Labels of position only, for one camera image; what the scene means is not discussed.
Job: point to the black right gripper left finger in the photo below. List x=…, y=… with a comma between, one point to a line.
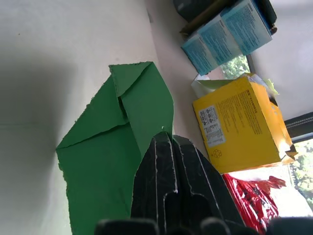
x=156, y=176

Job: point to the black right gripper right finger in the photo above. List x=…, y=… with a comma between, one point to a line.
x=195, y=176

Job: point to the green paper sheet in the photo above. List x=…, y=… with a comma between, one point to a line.
x=110, y=137

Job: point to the red plastic bag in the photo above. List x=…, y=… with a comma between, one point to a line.
x=252, y=198

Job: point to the yellow cardboard box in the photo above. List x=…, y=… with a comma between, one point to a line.
x=244, y=129

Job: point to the white open carton flap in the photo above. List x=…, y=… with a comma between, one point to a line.
x=207, y=85

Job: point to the blue printed box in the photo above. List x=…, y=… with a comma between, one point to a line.
x=201, y=55
x=220, y=41
x=247, y=27

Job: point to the dark grey rounded object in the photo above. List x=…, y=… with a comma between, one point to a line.
x=190, y=7

